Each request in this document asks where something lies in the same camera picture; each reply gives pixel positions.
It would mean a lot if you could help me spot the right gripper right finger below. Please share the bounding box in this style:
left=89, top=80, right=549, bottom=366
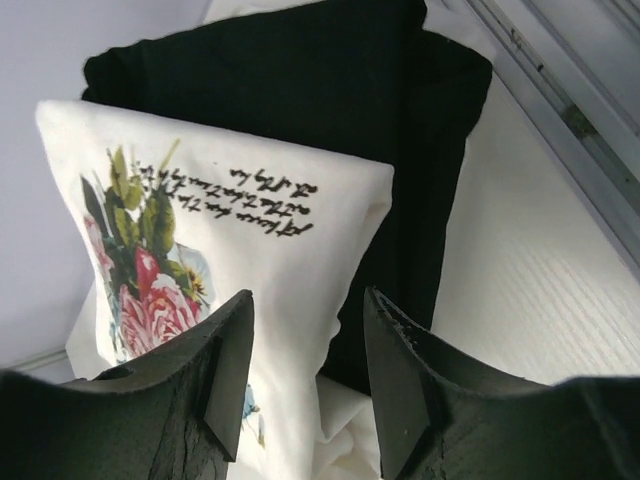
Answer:
left=363, top=288, right=639, bottom=480

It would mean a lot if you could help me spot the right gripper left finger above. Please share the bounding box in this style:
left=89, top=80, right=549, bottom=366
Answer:
left=1, top=290, right=254, bottom=479

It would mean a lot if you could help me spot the white floral t shirt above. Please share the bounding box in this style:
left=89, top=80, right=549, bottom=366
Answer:
left=35, top=100, right=393, bottom=479

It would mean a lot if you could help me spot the folded black t shirt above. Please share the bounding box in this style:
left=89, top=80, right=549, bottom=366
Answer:
left=83, top=1, right=495, bottom=393

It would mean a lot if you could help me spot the right aluminium table rail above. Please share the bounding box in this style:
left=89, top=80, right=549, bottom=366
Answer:
left=465, top=1, right=639, bottom=260

